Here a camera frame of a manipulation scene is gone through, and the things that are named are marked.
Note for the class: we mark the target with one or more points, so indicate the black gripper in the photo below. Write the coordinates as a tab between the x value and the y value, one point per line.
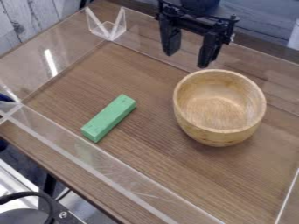
197	16

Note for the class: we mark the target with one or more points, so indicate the green rectangular block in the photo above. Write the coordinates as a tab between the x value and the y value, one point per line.
104	121

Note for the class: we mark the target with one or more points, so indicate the light wooden bowl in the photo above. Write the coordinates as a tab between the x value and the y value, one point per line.
219	106

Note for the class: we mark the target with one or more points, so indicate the blue object at left edge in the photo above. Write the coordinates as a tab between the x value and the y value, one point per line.
5	98

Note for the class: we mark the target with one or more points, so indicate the clear acrylic front barrier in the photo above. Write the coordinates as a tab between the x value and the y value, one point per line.
129	196

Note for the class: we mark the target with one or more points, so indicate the black metal table leg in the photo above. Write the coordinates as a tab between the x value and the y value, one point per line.
60	213

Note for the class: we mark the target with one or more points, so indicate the clear acrylic corner bracket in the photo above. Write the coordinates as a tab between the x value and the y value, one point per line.
107	30

